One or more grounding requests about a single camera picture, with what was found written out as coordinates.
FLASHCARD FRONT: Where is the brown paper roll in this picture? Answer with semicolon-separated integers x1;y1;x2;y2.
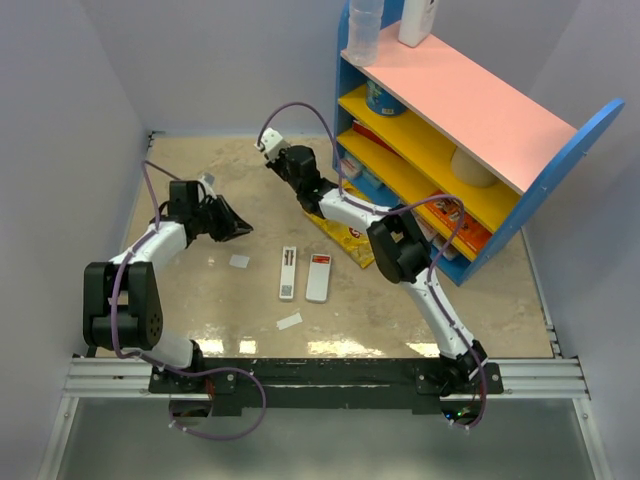
450;147;498;188

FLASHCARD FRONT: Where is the grey button remote control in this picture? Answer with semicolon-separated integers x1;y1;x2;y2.
305;254;332;303

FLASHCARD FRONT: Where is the pack of tissue packets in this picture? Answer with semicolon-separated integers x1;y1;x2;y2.
339;152;383;190

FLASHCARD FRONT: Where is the red flat box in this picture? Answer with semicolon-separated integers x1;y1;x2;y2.
352;119;399;156

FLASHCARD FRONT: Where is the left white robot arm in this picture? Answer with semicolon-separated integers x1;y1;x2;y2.
83;174;253;392

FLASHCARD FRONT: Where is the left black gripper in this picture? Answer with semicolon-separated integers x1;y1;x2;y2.
192;195;252;243

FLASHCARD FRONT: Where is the red orange battery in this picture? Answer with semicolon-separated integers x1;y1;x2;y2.
312;255;331;264

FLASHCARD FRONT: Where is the white long remote control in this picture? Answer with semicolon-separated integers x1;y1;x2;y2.
278;246;297;301

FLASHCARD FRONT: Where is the white battery cover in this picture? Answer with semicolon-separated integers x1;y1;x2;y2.
276;312;303;331
229;254;250;269

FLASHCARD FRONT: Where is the aluminium rail frame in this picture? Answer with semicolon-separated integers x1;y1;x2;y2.
37;357;593;479

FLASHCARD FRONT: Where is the yellow Lays chip bag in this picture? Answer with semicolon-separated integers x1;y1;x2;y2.
305;188;375;269

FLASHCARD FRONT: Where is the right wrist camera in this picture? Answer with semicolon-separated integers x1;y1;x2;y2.
255;127;290;163

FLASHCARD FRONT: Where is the base left purple cable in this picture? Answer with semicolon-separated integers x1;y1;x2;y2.
167;368;269;441

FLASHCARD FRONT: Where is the blue snack can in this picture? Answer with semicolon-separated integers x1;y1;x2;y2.
365;79;407;117

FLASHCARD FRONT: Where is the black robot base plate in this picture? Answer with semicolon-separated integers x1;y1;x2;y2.
149;358;504;416

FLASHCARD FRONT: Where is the orange product box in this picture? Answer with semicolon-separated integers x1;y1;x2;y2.
424;189;494;253

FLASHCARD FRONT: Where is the clear plastic bottle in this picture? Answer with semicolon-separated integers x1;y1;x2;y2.
346;0;384;67

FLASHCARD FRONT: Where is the white plastic container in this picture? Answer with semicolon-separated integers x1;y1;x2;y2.
398;0;439;47

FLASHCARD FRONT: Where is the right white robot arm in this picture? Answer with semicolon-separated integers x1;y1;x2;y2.
258;143;488;393

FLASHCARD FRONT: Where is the blue yellow pink shelf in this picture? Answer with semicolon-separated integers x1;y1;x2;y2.
334;1;624;284

